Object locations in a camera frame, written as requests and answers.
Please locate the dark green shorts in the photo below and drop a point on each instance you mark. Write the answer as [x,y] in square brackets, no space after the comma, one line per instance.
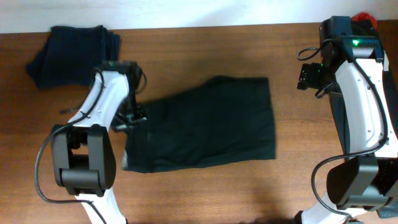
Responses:
[222,121]

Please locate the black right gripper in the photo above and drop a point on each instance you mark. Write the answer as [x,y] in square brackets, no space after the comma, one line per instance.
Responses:
[308,76]

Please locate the folded navy blue garment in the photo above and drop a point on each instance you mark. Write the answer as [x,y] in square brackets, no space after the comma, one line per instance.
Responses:
[70,54]

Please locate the red garment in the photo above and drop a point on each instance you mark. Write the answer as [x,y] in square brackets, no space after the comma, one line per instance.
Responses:
[365,16]

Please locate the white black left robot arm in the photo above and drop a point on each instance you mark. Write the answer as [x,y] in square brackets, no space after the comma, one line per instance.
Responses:
[83,158]

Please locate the black garment pile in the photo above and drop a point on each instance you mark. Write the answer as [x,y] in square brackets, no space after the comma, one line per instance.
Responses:
[339,118]

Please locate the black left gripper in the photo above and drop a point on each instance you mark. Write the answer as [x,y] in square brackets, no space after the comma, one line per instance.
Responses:
[124,127]

